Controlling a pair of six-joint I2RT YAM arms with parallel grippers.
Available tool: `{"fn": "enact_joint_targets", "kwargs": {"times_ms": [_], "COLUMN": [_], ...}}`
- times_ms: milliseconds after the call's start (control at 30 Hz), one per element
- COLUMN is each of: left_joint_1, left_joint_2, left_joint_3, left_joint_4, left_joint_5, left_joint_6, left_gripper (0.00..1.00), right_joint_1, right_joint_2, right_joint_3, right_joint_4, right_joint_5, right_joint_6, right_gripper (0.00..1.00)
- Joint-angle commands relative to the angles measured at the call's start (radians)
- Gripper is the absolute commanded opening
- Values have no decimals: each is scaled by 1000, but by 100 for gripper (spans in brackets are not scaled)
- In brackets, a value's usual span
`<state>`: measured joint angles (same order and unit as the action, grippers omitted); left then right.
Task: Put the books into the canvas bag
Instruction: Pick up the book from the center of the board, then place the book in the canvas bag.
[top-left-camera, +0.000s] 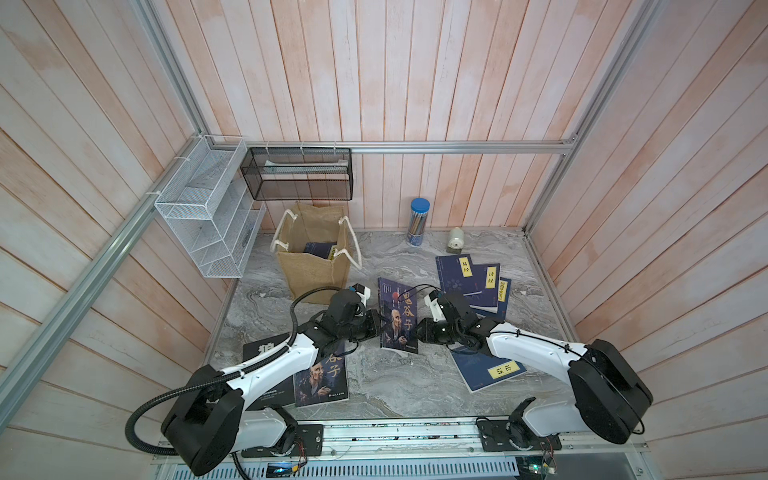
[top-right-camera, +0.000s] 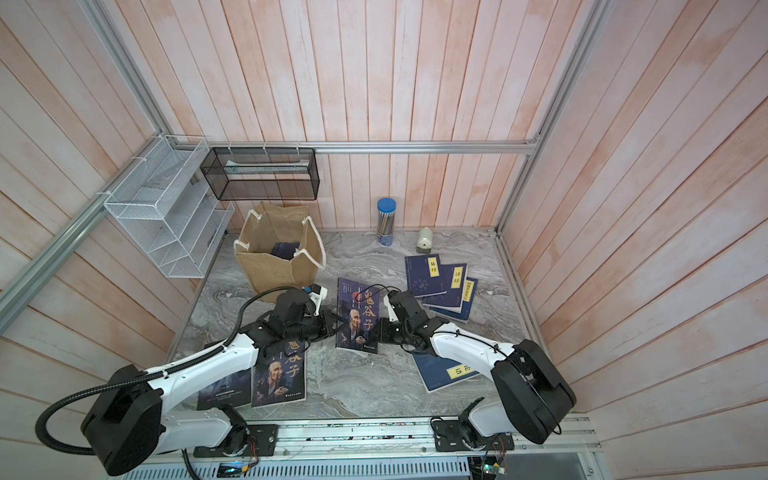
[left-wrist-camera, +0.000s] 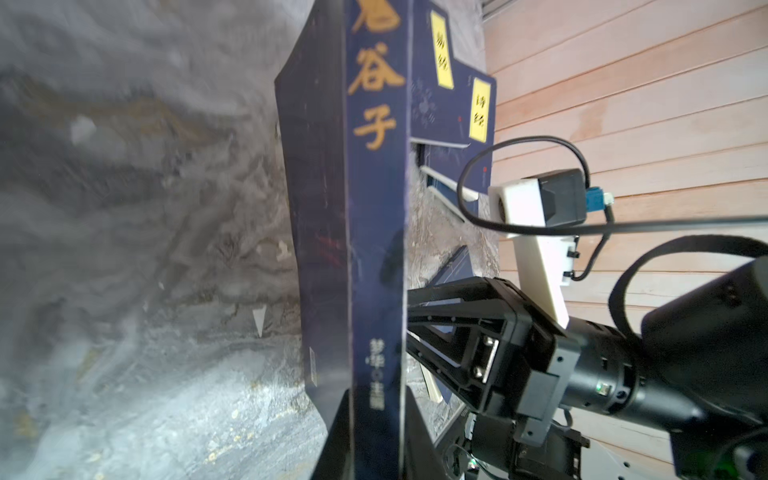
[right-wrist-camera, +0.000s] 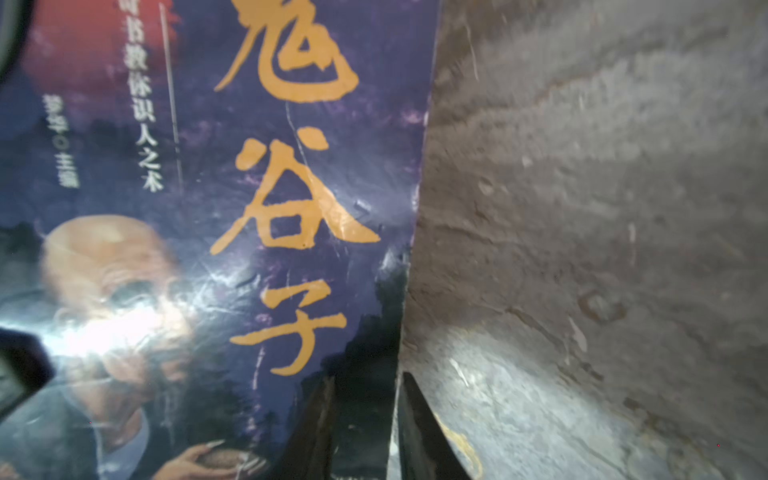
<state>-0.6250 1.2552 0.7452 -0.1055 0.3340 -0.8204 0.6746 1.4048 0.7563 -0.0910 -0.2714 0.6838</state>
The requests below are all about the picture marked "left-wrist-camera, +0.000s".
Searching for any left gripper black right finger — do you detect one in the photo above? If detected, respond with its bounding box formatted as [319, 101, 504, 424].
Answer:
[403, 387, 446, 480]

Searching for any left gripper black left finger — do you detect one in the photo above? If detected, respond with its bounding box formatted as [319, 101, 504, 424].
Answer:
[310, 391, 353, 480]

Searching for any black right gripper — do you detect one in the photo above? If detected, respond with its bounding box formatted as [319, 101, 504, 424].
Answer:
[407, 277, 657, 479]

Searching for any old man book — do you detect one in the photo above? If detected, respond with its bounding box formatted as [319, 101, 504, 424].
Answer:
[275, 1, 414, 479]

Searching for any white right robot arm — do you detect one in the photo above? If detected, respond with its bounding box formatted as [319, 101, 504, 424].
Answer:
[407, 235, 767, 479]

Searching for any navy book front right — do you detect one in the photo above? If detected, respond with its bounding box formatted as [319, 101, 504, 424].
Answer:
[420, 245, 474, 404]

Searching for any navy book yellow label right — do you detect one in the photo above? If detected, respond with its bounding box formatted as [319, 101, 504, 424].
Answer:
[420, 165, 480, 222]

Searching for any navy book yellow label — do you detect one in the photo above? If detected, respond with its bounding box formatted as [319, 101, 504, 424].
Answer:
[410, 1, 468, 148]
[419, 58, 498, 181]
[420, 165, 480, 222]

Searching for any navy book yellow label middle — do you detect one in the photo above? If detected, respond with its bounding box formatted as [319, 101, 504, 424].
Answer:
[419, 58, 498, 181]

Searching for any navy book yellow label back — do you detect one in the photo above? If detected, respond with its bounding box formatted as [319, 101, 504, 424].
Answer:
[410, 1, 468, 148]

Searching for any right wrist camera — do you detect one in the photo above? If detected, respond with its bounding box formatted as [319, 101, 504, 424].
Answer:
[488, 169, 613, 327]

